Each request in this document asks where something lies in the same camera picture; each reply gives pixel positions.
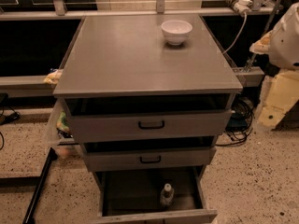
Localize white power strip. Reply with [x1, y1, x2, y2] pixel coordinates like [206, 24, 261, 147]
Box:
[224, 0, 252, 16]

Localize black top drawer handle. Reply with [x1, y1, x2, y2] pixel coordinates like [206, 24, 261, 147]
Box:
[138, 120, 164, 130]

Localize grey drawer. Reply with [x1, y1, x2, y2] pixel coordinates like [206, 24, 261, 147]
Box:
[91, 167, 217, 224]
[64, 93, 232, 143]
[81, 136, 216, 172]

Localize grey drawer cabinet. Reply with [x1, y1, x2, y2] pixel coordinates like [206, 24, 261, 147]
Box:
[52, 13, 244, 224]

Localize grey bottom drawer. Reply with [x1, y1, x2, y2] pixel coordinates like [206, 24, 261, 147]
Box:
[91, 167, 217, 224]

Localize black drawer handle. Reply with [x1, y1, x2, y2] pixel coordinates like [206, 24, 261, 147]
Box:
[139, 156, 162, 164]
[138, 120, 164, 130]

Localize clear plastic bottle white cap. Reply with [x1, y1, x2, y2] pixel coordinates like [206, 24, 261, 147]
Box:
[160, 183, 174, 207]

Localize black cable bundle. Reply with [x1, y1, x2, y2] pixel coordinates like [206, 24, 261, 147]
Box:
[215, 96, 256, 147]

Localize black middle drawer handle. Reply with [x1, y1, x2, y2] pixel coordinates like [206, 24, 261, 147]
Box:
[139, 156, 162, 164]

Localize white ceramic bowl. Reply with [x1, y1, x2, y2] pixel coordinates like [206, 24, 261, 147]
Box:
[161, 20, 192, 46]

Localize black cable at left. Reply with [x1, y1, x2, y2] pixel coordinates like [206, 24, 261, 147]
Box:
[0, 92, 21, 151]

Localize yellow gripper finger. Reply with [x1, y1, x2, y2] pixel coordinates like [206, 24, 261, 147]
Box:
[257, 69, 299, 129]

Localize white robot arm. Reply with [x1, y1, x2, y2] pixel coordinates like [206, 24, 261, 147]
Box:
[249, 3, 299, 130]

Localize black floor frame bar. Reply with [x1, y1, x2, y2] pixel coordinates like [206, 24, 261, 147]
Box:
[0, 148, 58, 224]

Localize grey metal rail beam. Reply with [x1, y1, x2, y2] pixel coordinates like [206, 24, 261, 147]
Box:
[0, 66, 264, 98]

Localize yellow crumpled cloth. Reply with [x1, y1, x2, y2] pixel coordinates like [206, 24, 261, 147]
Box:
[44, 69, 63, 85]

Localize grey top drawer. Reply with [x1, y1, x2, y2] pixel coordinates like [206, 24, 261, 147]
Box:
[64, 93, 232, 143]

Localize white power cable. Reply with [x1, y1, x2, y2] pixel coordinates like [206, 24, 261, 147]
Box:
[221, 11, 248, 55]

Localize grey middle drawer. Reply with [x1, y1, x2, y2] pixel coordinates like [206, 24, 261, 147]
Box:
[81, 136, 216, 172]

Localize diagonal metal rod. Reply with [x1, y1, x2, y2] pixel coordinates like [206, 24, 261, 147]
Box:
[243, 0, 290, 73]

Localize clear plastic bag with items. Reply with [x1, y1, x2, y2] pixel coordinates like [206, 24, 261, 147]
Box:
[43, 101, 79, 157]

